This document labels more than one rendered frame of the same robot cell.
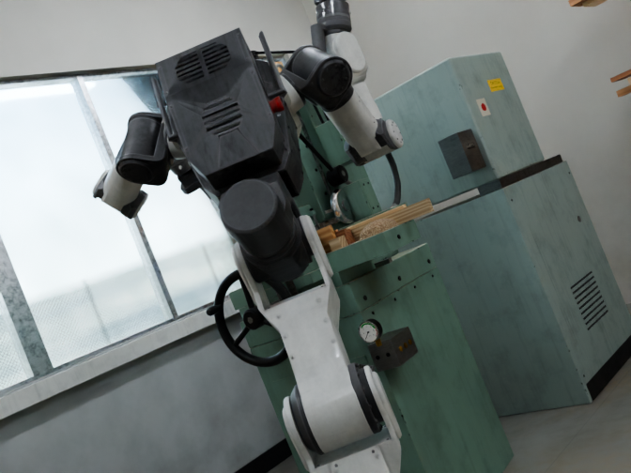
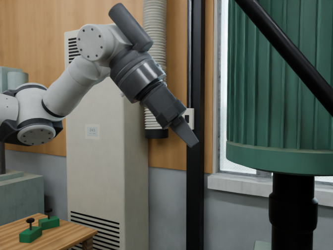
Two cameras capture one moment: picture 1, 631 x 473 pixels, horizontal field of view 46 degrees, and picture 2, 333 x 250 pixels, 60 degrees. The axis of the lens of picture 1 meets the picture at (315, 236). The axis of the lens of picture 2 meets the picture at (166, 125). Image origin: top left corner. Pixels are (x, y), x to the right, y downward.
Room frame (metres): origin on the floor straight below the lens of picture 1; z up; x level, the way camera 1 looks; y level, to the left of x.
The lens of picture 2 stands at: (2.11, -0.28, 1.27)
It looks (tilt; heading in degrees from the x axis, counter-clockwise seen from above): 3 degrees down; 78
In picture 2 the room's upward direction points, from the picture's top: straight up
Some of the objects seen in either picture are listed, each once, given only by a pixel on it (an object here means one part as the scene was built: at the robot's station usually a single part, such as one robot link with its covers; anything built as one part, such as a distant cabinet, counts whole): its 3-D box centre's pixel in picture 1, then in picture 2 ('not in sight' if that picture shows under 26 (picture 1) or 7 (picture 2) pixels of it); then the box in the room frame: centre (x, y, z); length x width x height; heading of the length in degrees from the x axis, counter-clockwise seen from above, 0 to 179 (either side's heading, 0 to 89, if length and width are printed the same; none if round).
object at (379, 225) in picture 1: (377, 226); not in sight; (2.10, -0.17, 0.92); 0.14 x 0.09 x 0.04; 146
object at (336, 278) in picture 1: (306, 289); not in sight; (2.30, 0.09, 0.82); 0.40 x 0.21 x 0.04; 56
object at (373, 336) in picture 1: (372, 333); not in sight; (2.03, -0.05, 0.65); 0.06 x 0.04 x 0.08; 56
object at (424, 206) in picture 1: (346, 237); not in sight; (2.26, -0.09, 0.92); 0.60 x 0.02 x 0.04; 56
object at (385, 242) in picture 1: (313, 269); not in sight; (2.22, 0.04, 0.87); 0.61 x 0.30 x 0.06; 56
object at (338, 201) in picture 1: (343, 205); not in sight; (2.39, -0.12, 1.02); 0.12 x 0.03 x 0.12; 146
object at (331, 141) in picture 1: (339, 143); not in sight; (2.45, -0.19, 1.23); 0.09 x 0.08 x 0.15; 146
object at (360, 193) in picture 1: (359, 200); not in sight; (2.42, -0.18, 1.02); 0.09 x 0.07 x 0.12; 56
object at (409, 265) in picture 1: (343, 293); not in sight; (2.46, -0.01, 0.76); 0.57 x 0.45 x 0.09; 146
